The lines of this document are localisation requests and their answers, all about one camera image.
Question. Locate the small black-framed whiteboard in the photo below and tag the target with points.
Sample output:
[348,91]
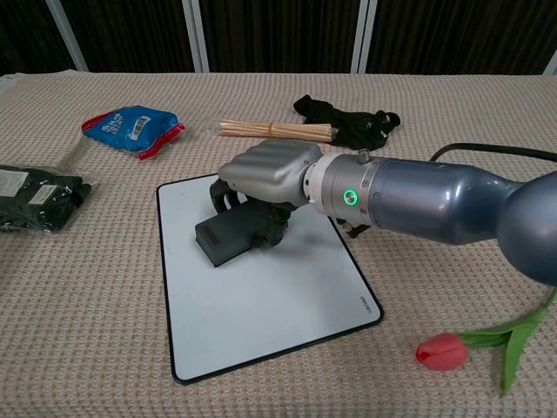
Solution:
[261,313]

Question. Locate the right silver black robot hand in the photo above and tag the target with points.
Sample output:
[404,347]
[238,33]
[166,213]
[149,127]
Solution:
[270,172]

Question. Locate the red tulip with green stem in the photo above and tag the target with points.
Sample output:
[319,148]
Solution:
[441,352]

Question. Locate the black gloves in plastic bag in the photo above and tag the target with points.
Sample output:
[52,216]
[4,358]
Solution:
[35,200]

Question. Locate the bundle of wooden sticks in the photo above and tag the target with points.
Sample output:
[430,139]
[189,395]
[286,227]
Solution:
[278,130]

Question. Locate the beige woven fringed tablecloth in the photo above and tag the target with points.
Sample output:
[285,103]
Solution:
[87,305]

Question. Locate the blue red snack bag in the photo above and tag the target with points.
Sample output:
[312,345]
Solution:
[130,128]

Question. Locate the aluminium frame post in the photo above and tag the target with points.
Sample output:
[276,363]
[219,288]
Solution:
[364,35]
[67,35]
[196,35]

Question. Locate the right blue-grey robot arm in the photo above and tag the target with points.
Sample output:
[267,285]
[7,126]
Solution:
[413,196]

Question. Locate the gray rectangular eraser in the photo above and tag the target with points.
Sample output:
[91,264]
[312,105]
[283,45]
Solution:
[222,237]

